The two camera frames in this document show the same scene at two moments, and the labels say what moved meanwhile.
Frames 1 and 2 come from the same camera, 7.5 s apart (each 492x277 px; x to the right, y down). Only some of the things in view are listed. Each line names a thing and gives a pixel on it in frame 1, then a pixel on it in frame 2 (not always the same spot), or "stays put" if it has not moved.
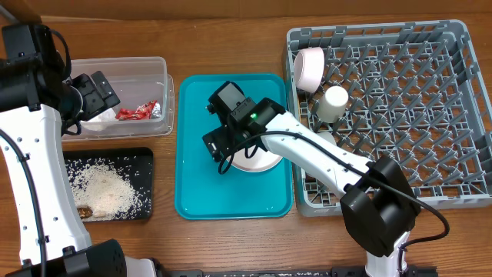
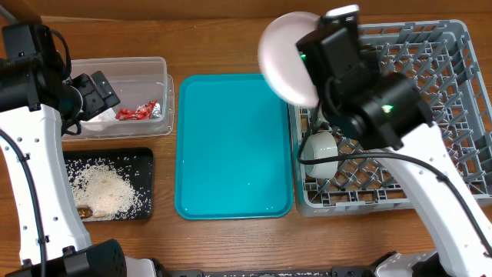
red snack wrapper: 149,110 stays put
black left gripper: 96,103 stays put
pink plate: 261,159 to 280,62
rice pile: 97,184 stays put
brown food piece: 84,212 stays put
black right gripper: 218,134 to 368,54
